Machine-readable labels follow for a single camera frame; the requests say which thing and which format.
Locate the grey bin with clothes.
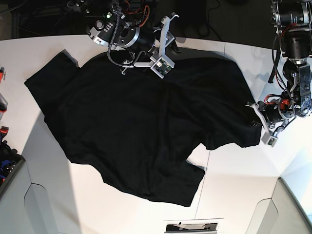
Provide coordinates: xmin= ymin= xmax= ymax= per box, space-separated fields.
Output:
xmin=0 ymin=126 xmax=25 ymax=196

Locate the orange grey tool at edge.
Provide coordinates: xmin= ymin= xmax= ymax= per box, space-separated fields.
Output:
xmin=0 ymin=66 xmax=8 ymax=119

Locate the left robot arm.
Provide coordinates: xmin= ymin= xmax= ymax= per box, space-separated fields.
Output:
xmin=248 ymin=0 xmax=312 ymax=145

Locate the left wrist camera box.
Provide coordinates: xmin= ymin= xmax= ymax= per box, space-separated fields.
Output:
xmin=261 ymin=132 xmax=278 ymax=147

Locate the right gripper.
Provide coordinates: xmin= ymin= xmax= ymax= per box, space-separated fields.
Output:
xmin=119 ymin=12 xmax=179 ymax=74

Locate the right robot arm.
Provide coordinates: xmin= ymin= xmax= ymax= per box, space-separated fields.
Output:
xmin=76 ymin=0 xmax=180 ymax=78

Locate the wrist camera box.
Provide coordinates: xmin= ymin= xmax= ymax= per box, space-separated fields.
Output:
xmin=150 ymin=55 xmax=175 ymax=78
xmin=261 ymin=132 xmax=278 ymax=147

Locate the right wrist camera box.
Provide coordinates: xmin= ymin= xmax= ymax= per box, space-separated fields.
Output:
xmin=150 ymin=55 xmax=175 ymax=78

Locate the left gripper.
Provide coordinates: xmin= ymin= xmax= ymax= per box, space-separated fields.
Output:
xmin=246 ymin=97 xmax=296 ymax=137

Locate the black t-shirt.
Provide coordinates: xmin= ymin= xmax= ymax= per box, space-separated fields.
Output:
xmin=24 ymin=51 xmax=261 ymax=207

